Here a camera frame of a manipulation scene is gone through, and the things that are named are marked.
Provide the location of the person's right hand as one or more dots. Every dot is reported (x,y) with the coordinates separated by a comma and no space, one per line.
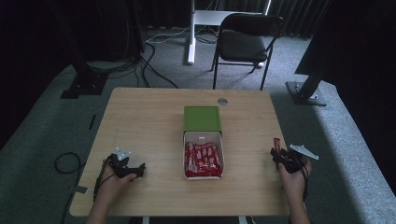
(294,183)

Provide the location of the white table leg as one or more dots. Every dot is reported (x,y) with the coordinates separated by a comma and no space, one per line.
(241,220)
(144,220)

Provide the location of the white desk frame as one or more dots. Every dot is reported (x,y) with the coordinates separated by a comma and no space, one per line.
(192,37)

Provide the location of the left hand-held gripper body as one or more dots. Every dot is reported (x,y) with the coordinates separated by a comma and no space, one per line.
(120,165)

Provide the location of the dark curtain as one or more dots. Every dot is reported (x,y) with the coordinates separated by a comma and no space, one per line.
(364,62)

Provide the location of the black strip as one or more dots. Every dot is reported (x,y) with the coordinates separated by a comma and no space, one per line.
(92,122)

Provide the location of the grey tape piece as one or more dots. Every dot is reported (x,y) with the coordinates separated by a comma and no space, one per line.
(81,189)

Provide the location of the grey round table grommet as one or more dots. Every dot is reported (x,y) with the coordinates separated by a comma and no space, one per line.
(222,101)

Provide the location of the person's left hand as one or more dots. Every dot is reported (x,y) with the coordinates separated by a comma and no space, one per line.
(113,186)

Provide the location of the white drawer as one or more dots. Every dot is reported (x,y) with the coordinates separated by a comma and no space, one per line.
(202,137)

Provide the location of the pile of red snack packets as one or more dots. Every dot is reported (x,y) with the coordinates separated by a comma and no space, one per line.
(204,160)

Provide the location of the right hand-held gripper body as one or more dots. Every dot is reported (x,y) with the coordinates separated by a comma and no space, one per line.
(292,161)

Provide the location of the black folding chair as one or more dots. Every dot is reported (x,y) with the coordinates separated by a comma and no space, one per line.
(243,46)

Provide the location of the black metal stand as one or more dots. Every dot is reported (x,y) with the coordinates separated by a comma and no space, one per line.
(306,91)
(85,81)

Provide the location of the red snack bar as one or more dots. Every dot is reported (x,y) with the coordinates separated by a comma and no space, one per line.
(276,143)

